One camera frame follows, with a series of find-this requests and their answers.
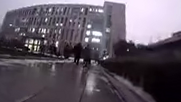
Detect dark bushes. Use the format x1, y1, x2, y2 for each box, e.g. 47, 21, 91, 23
38, 37, 75, 61

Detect dark-roofed building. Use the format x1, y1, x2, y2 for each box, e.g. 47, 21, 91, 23
146, 26, 181, 55

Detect person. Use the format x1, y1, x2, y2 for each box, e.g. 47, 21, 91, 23
80, 43, 94, 69
71, 41, 84, 67

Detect wet grey paved path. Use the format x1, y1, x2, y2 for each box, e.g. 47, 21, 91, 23
0, 50, 150, 102

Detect long dark hedge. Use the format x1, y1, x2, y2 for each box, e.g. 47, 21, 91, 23
96, 38, 181, 102

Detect large curved grey building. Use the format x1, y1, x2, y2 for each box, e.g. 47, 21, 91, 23
0, 0, 131, 66

